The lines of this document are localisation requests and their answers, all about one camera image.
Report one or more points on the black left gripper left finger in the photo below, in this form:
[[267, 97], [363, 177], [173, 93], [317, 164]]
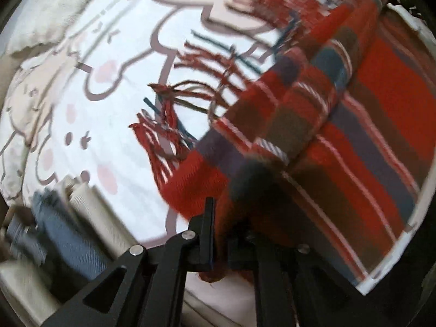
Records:
[[144, 287]]

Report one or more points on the white cartoon print bedsheet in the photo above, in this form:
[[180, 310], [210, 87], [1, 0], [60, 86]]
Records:
[[68, 111]]

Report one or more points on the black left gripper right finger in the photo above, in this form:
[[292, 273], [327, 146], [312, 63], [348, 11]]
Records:
[[293, 288]]

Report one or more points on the fluffy white pillow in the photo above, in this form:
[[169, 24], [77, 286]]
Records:
[[35, 22]]

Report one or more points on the pile of folded clothes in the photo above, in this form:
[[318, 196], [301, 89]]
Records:
[[65, 238]]

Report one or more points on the red plaid tasselled scarf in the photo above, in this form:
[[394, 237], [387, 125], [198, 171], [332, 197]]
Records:
[[331, 147]]

